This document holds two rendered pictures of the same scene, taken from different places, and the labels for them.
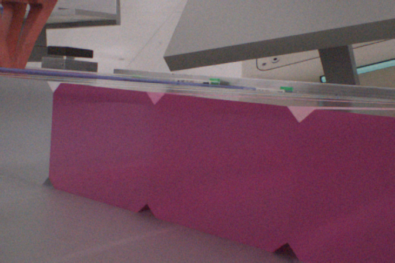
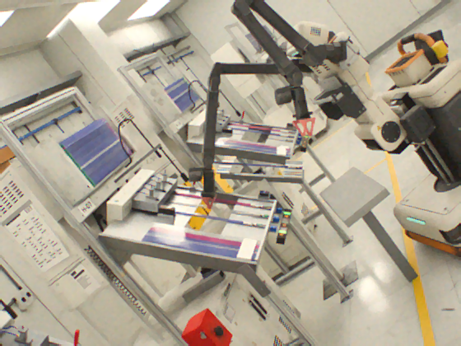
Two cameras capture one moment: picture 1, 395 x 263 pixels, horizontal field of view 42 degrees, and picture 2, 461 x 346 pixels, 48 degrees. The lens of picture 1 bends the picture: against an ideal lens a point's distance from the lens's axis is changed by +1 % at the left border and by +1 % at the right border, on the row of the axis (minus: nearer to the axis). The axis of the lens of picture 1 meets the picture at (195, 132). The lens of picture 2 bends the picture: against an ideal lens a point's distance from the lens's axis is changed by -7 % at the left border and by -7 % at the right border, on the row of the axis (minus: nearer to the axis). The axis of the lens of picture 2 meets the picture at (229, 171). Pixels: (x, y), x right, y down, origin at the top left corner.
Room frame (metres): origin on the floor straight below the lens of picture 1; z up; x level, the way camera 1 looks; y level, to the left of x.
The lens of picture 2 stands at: (-0.71, -2.38, 1.41)
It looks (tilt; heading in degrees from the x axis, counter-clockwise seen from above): 8 degrees down; 62
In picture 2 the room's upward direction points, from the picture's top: 39 degrees counter-clockwise
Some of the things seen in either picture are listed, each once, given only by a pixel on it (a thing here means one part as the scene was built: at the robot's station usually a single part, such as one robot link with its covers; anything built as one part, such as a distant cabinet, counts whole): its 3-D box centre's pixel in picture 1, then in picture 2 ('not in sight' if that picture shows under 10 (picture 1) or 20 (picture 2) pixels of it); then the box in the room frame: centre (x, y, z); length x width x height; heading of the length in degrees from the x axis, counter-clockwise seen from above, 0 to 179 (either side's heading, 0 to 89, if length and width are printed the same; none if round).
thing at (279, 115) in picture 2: not in sight; (268, 82); (3.77, 3.62, 0.95); 1.36 x 0.82 x 1.90; 131
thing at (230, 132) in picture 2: not in sight; (252, 183); (1.23, 1.16, 0.65); 1.01 x 0.73 x 1.29; 131
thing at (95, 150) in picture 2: not in sight; (90, 155); (0.13, 0.28, 1.52); 0.51 x 0.13 x 0.27; 41
